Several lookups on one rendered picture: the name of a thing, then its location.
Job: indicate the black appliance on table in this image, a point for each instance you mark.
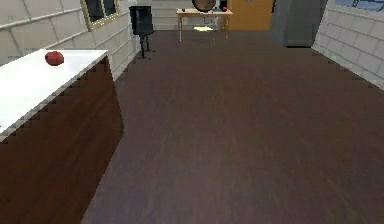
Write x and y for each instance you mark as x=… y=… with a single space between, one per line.
x=222 y=4

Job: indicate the grey fridge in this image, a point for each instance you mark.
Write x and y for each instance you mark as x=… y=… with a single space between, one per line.
x=296 y=21

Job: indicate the gold framed window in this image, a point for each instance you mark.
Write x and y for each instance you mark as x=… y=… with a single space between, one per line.
x=99 y=10

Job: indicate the blue window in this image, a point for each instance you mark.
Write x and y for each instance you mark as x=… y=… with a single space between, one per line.
x=361 y=4

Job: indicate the dark round pan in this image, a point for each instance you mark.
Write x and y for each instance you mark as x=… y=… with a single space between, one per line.
x=203 y=4

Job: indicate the red tomato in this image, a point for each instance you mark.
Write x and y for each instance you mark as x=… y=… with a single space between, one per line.
x=54 y=58

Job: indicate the brown counter with white top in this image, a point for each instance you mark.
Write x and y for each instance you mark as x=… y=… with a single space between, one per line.
x=60 y=140

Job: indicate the orange wooden door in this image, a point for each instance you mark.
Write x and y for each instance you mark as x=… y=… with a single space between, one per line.
x=250 y=15

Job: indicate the light wooden table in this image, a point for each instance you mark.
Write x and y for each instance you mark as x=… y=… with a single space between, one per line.
x=204 y=13

